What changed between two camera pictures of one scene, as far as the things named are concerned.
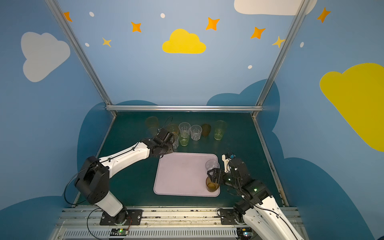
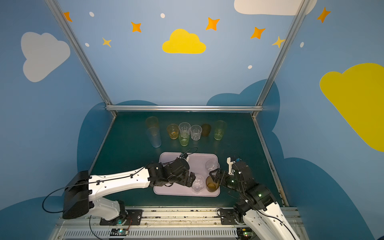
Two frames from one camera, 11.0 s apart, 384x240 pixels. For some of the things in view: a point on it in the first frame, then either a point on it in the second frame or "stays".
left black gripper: [165, 137] -> [188, 178]
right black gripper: [218, 176] stays
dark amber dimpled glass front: [212, 187] stays
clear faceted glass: [211, 164] stays
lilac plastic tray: [182, 174] stays
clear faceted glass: [176, 143] -> [199, 184]
